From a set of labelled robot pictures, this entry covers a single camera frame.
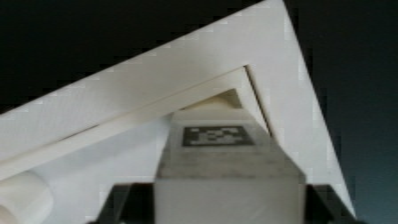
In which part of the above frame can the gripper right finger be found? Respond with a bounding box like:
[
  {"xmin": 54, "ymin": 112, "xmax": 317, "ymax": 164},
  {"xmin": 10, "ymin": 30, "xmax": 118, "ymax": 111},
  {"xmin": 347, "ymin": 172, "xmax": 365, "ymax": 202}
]
[{"xmin": 303, "ymin": 185, "xmax": 358, "ymax": 224}]

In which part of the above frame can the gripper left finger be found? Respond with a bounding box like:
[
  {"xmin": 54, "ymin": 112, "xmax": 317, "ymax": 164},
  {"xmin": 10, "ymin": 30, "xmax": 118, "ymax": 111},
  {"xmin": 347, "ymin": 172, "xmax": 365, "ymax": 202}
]
[{"xmin": 86, "ymin": 183, "xmax": 154, "ymax": 224}]

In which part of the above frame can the white square tabletop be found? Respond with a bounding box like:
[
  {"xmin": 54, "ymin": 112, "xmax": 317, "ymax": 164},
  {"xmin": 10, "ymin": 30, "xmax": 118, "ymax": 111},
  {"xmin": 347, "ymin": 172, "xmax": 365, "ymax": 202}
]
[{"xmin": 0, "ymin": 67, "xmax": 260, "ymax": 224}]

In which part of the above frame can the white leg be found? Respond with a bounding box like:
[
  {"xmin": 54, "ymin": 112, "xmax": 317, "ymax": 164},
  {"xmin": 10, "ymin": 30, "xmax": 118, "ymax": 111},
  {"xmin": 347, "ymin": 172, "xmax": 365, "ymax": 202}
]
[{"xmin": 152, "ymin": 109, "xmax": 308, "ymax": 224}]

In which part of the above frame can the white U-shaped fence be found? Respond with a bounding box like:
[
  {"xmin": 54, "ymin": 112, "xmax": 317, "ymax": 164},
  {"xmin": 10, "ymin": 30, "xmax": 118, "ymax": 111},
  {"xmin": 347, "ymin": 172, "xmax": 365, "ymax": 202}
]
[{"xmin": 0, "ymin": 0, "xmax": 358, "ymax": 218}]

